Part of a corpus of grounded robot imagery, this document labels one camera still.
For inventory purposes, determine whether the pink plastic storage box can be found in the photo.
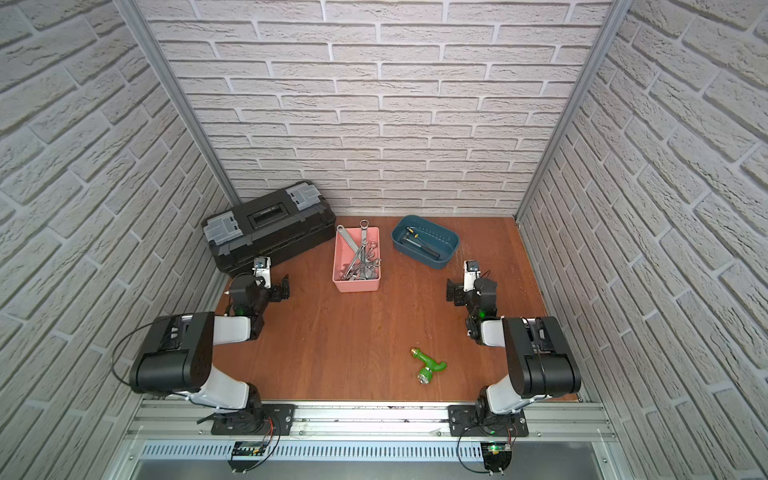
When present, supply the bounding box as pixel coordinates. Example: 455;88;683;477
332;226;381;293

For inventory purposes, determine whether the large silver adjustable wrench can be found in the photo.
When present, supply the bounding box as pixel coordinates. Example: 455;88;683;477
336;225;361;281

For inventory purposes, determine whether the silver 22 combination wrench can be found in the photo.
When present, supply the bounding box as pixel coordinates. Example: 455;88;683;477
346;219;369;280

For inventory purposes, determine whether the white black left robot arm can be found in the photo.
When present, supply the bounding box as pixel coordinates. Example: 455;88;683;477
118;275;290;414

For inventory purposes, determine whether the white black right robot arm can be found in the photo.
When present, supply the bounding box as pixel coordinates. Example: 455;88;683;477
446;277;582;424

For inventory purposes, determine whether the teal plastic bin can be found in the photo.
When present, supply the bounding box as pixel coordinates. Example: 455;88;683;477
391;215;460;270

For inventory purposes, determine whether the black grey toolbox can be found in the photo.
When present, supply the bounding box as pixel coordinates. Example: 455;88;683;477
202;181;336;277

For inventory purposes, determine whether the black yellow screwdriver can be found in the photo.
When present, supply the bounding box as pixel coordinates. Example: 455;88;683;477
403;226;440;259

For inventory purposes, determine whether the green toy drill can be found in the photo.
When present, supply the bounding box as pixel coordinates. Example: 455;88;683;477
411;347;447;385

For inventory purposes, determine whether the left controller circuit board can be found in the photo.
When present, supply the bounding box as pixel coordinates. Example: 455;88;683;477
228;441;272;474

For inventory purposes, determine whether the controller circuit board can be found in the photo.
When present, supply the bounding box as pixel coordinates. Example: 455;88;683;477
480;442;513;475
228;441;272;474

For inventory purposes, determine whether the right controller circuit board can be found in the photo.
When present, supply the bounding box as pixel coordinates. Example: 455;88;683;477
480;442;513;475

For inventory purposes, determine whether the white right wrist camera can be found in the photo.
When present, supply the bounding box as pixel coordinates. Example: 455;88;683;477
463;260;482;292

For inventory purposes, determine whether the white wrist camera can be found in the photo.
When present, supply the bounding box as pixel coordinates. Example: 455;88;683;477
463;260;482;292
252;256;272;289

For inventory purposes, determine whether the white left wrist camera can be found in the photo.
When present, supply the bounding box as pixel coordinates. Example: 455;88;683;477
252;256;272;289

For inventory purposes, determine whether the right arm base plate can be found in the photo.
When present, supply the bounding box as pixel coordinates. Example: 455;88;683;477
447;404;529;438

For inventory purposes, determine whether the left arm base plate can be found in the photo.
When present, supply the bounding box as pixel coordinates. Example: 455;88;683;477
211;403;296;437

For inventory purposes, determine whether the left aluminium corner post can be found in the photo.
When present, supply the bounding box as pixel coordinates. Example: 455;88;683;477
115;0;242;205

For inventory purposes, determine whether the aluminium corner post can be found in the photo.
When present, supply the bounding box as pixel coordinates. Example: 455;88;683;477
514;0;633;223
115;0;242;205

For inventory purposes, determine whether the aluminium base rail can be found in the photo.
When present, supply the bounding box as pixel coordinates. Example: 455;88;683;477
106;400;629;479

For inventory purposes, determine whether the right aluminium corner post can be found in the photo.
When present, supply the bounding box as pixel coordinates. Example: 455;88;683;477
514;0;633;223

